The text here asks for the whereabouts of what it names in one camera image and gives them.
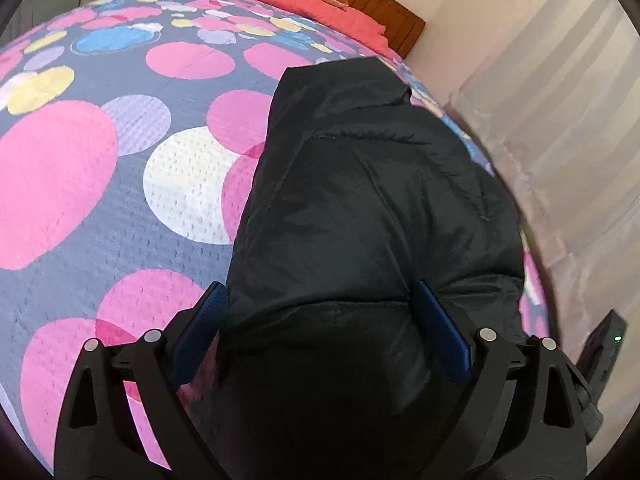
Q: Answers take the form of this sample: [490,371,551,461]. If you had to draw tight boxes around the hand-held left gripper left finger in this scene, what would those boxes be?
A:
[52,281,231,480]

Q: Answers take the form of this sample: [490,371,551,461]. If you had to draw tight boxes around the black puffer jacket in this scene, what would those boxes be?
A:
[180,56,526,480]

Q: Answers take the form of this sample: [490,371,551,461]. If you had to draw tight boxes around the beige curtain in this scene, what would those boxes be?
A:
[445,0,640,271]

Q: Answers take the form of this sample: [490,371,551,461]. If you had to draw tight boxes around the polka dot bedspread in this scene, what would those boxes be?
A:
[0,0,556,476]

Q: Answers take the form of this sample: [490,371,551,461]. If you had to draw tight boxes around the coral pink quilt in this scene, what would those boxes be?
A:
[220,0,396,58]

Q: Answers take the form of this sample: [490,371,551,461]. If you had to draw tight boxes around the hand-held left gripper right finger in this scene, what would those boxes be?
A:
[415,280,588,480]

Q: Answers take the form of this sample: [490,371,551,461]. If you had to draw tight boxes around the wooden headboard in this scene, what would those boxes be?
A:
[212,0,426,58]

